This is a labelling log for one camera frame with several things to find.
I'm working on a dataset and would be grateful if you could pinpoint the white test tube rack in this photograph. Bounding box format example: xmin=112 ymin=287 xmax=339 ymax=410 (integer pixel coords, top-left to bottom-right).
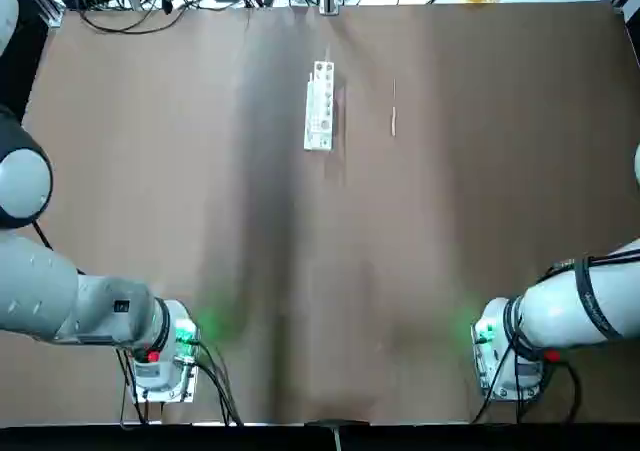
xmin=302 ymin=60 xmax=336 ymax=152

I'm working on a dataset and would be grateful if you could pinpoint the black left base cable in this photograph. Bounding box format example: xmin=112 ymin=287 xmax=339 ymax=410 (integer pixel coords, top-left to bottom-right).
xmin=192 ymin=338 xmax=245 ymax=427

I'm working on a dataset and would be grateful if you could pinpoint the black base cable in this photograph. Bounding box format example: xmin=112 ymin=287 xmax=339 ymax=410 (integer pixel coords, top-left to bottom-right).
xmin=192 ymin=338 xmax=245 ymax=427
xmin=547 ymin=353 xmax=585 ymax=425

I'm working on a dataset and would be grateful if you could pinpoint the long black looped cable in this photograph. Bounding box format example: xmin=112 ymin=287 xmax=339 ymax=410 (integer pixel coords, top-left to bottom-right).
xmin=78 ymin=1 xmax=190 ymax=36

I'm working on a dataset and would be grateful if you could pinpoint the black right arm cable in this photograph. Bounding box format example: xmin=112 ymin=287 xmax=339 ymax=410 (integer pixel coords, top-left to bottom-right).
xmin=544 ymin=250 xmax=640 ymax=277

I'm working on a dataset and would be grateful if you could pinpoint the black right base cable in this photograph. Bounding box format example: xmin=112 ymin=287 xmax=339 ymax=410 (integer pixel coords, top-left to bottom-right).
xmin=547 ymin=353 xmax=585 ymax=425

